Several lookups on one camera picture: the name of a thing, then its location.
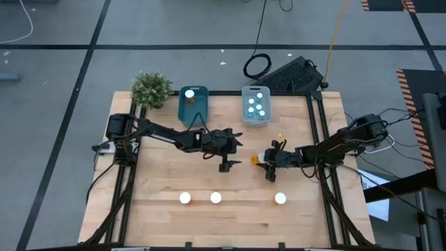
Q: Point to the grey plastic bin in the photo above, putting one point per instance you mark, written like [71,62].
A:
[256,122]

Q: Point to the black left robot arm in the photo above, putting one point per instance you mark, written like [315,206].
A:
[163,134]

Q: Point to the teal plastic bin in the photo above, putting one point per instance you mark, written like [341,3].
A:
[200,101]

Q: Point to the black metal table frame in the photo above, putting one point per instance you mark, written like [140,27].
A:
[223,93]

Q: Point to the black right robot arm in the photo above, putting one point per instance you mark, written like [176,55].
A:
[334,143]

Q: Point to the orange pill bottle plastic-wrapped cap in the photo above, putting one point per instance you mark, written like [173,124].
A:
[189,93]

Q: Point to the black bar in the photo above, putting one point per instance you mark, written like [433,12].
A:
[400,186]

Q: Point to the green potted plant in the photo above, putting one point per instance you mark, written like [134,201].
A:
[151,89]

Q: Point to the grey metal stand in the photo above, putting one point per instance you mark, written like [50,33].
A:
[433,139]

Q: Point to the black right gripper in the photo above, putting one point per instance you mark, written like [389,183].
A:
[282,158]

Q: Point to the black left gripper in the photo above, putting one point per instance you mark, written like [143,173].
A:
[216,143]

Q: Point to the orange pill bottle mixed-colour pills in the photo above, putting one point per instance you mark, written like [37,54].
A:
[215,197]

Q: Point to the blue pill bottle white cap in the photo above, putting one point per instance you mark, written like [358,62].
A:
[259,95]
[258,107]
[250,109]
[251,101]
[261,113]

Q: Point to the orange pill bottle white cap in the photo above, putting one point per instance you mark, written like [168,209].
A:
[185,197]
[255,160]
[280,198]

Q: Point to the white sheet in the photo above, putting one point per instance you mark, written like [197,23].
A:
[380,209]

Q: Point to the grey floor block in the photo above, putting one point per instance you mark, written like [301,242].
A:
[8,76]

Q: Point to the white power strip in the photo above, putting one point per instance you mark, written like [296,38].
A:
[106,148]

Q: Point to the hazard-striped black floor mat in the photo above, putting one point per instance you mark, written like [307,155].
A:
[386,5]
[418,83]

